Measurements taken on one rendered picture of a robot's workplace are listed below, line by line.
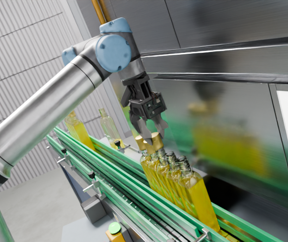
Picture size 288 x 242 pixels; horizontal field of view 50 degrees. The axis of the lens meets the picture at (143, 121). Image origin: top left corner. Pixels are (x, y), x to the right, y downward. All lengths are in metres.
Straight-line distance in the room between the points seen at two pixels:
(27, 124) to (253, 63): 0.46
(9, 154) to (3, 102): 3.63
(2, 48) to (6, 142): 3.54
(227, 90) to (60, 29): 3.37
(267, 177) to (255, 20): 0.38
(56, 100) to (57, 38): 3.41
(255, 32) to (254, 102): 0.15
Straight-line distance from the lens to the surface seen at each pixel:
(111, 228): 1.24
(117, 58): 0.64
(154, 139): 0.92
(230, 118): 0.81
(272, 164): 0.80
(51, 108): 0.61
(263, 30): 0.68
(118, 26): 0.81
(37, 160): 4.41
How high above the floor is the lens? 1.55
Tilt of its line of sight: 19 degrees down
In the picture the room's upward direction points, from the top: 22 degrees counter-clockwise
